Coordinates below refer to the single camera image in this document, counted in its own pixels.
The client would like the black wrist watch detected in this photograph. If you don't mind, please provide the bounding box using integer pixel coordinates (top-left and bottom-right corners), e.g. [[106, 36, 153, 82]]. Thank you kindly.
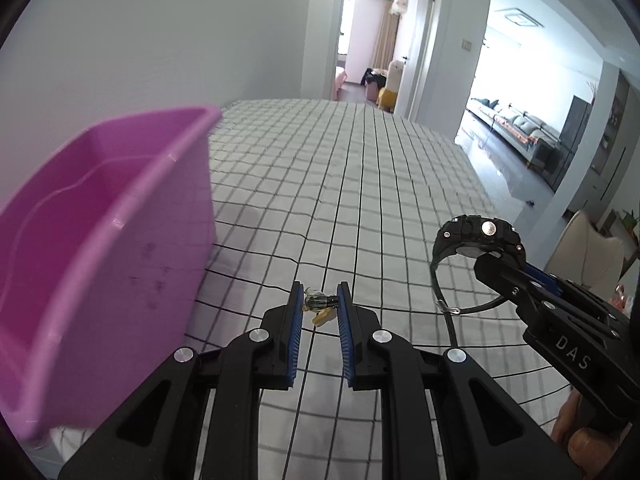
[[430, 214, 526, 347]]

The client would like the grey sofa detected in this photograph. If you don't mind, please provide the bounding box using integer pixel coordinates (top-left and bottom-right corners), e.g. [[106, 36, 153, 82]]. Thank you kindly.
[[466, 98, 558, 172]]

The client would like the white door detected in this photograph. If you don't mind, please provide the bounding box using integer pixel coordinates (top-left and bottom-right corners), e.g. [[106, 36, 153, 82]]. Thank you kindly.
[[395, 0, 434, 119]]

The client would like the pink plastic tub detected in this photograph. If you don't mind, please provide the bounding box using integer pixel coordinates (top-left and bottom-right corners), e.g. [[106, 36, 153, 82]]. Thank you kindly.
[[1, 106, 221, 441]]

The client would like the yellow small earring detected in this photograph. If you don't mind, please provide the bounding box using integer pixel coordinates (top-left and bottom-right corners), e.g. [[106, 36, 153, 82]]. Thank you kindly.
[[303, 288, 338, 327]]

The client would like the yellow stool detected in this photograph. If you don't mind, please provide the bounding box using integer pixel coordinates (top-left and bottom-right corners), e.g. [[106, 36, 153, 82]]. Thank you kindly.
[[376, 88, 397, 113]]

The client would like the person's right hand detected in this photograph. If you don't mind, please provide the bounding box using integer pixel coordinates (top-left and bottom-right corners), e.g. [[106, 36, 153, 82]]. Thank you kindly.
[[551, 389, 632, 479]]

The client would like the white black grid bedsheet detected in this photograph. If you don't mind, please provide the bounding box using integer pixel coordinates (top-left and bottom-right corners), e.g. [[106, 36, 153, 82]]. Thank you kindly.
[[46, 97, 586, 480]]

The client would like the beige chair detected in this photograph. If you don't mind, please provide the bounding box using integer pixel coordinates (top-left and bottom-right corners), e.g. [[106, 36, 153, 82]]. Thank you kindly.
[[544, 210, 624, 300]]

